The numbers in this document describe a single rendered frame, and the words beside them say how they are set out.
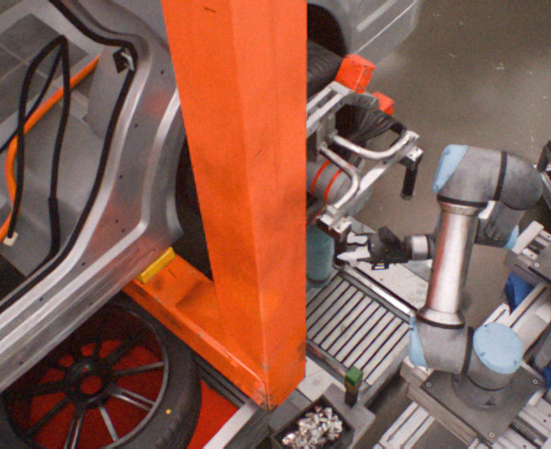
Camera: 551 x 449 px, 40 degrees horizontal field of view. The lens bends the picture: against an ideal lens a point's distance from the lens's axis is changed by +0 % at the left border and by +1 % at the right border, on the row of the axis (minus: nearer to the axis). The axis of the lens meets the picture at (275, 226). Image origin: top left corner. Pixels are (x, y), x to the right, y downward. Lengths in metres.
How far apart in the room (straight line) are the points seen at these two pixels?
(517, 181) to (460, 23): 2.51
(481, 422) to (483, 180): 0.62
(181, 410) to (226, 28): 1.47
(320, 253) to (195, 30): 1.29
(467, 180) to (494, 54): 2.35
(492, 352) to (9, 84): 1.61
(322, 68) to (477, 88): 1.77
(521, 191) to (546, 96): 2.15
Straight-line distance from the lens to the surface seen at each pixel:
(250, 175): 1.34
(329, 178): 2.26
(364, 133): 2.24
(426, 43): 4.09
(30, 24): 2.68
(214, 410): 2.59
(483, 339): 1.86
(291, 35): 1.23
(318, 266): 2.42
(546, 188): 3.34
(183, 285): 2.34
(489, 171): 1.77
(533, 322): 2.29
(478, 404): 2.01
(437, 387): 2.04
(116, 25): 1.76
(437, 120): 3.70
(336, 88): 2.21
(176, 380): 2.39
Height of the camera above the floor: 2.66
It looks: 55 degrees down
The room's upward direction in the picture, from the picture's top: 3 degrees counter-clockwise
